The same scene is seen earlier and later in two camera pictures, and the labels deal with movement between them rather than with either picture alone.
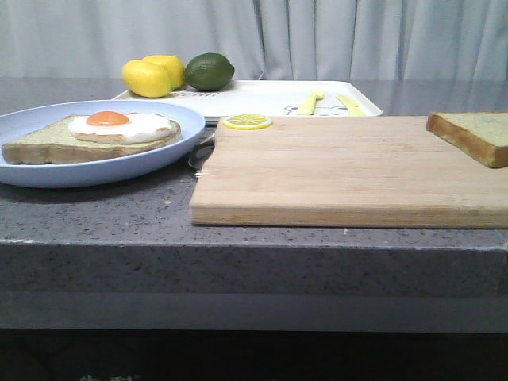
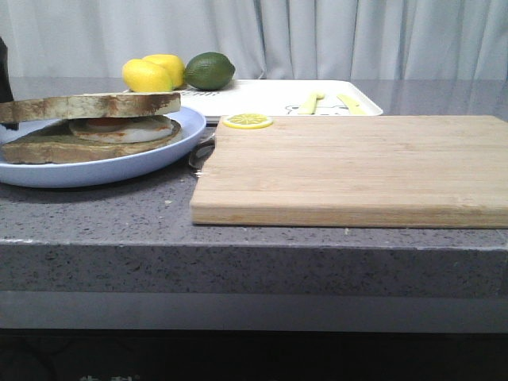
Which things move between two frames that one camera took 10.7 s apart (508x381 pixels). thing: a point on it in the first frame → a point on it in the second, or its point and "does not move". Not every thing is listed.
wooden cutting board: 344,171 does not move
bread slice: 482,136 → 92,105
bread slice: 55,141 does not move
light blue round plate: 103,172 does not move
